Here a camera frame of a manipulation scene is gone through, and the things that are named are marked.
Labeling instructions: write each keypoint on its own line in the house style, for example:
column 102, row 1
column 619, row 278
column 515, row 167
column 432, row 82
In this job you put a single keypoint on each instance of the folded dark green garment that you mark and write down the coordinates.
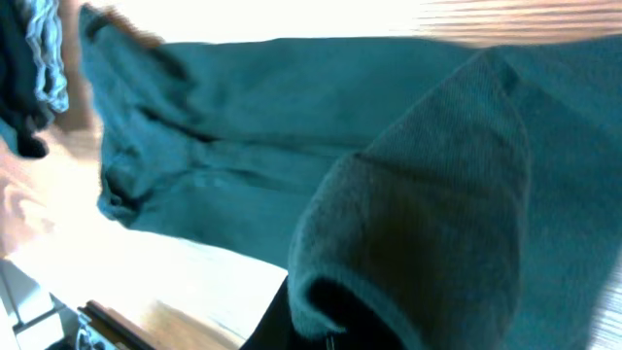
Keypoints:
column 22, row 115

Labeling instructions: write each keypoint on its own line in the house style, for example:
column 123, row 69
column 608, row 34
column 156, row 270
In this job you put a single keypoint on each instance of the dark green t-shirt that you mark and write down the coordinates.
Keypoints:
column 420, row 195

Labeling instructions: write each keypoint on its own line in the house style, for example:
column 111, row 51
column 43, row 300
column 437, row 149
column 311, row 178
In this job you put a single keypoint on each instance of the white folded cloth underneath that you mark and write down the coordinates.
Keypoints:
column 44, row 36

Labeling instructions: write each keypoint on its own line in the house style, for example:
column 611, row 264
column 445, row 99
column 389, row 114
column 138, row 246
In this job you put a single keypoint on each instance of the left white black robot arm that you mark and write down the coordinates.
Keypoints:
column 34, row 319

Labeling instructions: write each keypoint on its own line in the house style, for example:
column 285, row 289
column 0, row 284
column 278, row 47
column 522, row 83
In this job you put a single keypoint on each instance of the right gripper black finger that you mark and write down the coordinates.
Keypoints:
column 275, row 330

